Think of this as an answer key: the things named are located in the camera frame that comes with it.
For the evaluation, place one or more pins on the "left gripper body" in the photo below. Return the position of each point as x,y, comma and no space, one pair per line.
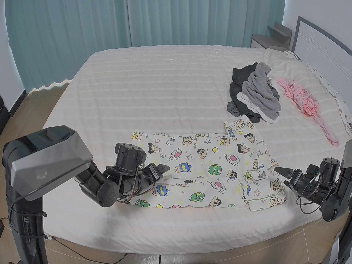
145,181

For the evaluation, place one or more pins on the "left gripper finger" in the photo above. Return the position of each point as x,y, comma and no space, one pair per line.
164,169

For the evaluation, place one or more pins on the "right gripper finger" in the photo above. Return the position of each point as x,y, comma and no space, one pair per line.
286,172

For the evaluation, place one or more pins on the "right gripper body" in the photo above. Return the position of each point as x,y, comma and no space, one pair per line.
299,184

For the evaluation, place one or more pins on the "white printed pyjama top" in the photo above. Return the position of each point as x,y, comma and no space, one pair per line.
198,158

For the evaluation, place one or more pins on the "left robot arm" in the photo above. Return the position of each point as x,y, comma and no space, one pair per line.
49,155

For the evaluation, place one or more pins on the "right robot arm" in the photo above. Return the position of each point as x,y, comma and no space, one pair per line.
332,199

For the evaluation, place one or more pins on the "pile of clothes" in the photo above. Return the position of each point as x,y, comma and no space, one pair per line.
261,92

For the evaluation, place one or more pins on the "bed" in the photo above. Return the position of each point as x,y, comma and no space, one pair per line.
137,78

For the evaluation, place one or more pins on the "pink garment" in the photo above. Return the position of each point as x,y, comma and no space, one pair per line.
305,98

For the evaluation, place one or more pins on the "white printed pillow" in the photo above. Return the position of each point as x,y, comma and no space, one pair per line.
341,106

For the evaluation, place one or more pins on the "grey bedside table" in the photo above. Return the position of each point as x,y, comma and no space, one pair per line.
269,38

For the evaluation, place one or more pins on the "blue-green curtain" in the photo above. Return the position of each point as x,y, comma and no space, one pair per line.
206,12
68,23

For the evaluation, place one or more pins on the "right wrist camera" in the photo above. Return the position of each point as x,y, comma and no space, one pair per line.
312,170

